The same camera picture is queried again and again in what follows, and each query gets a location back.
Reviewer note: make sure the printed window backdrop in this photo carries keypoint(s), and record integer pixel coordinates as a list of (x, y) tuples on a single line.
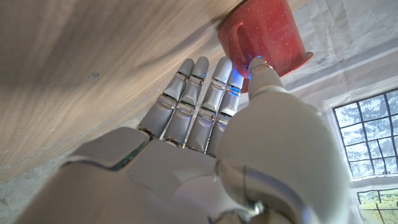
[(351, 93)]

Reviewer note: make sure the red speckled enamel cup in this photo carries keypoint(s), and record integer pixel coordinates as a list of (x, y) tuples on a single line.
[(264, 34)]

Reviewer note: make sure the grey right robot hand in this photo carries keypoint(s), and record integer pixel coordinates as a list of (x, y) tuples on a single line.
[(217, 174)]

